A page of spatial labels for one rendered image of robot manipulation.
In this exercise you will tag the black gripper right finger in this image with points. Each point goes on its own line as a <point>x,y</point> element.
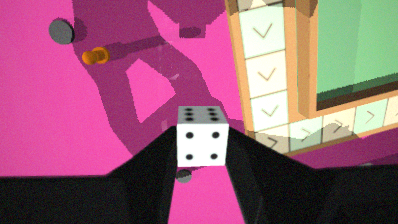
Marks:
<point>272,188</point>

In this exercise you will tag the white die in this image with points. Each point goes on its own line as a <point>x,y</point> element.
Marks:
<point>202,136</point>

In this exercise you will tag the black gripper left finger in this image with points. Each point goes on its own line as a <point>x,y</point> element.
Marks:
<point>137,192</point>

